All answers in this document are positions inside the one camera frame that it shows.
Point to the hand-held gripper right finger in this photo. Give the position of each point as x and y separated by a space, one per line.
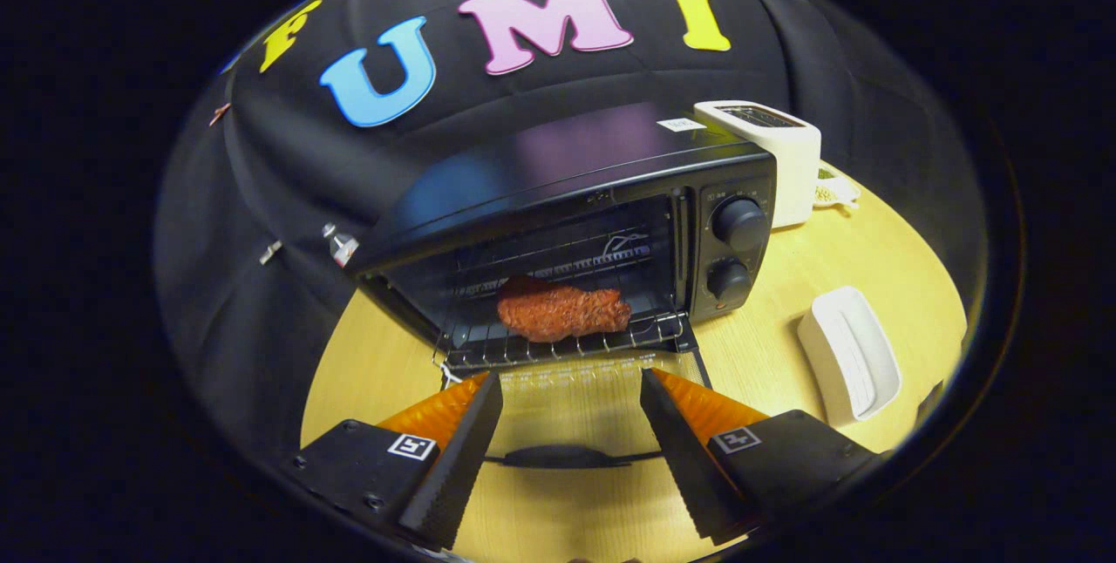
684 458

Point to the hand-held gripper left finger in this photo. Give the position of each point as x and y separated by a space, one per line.
462 467

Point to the brown fried meat piece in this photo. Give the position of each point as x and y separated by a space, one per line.
558 312

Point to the black toaster oven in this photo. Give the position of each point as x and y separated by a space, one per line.
741 223

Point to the white toaster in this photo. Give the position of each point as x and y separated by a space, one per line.
793 166

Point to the white rectangular dish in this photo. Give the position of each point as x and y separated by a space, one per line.
850 354

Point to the clear plastic bottle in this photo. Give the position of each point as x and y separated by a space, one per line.
344 247

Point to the silver clip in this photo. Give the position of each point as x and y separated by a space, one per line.
270 252

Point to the small white plate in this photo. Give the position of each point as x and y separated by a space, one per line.
835 190

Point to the pink clip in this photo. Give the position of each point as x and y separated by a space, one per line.
220 114

